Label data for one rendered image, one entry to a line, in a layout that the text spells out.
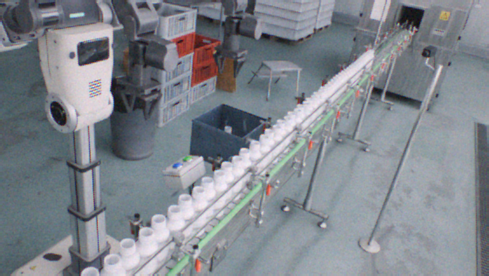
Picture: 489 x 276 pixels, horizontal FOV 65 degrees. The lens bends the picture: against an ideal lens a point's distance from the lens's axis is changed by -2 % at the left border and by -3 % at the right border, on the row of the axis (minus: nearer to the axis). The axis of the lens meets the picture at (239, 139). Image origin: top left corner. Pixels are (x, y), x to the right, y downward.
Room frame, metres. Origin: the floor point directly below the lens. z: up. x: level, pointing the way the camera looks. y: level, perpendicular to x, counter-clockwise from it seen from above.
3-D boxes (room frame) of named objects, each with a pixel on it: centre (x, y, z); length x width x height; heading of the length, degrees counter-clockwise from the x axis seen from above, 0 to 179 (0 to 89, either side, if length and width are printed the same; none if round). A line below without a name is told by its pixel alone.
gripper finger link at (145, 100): (0.93, 0.26, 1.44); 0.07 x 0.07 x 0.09; 65
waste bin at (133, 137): (2.97, 0.93, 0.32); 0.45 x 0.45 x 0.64
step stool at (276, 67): (5.02, -0.33, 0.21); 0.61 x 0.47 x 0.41; 28
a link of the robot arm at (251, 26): (1.33, 0.04, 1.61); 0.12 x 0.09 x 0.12; 66
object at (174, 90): (3.82, 0.91, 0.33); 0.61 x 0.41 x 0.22; 161
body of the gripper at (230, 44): (1.34, 0.08, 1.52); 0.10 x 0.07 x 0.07; 64
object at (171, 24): (3.82, 0.91, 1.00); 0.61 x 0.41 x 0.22; 162
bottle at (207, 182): (1.01, 0.08, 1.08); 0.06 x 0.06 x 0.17
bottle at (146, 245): (0.74, 0.20, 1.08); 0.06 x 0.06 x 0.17
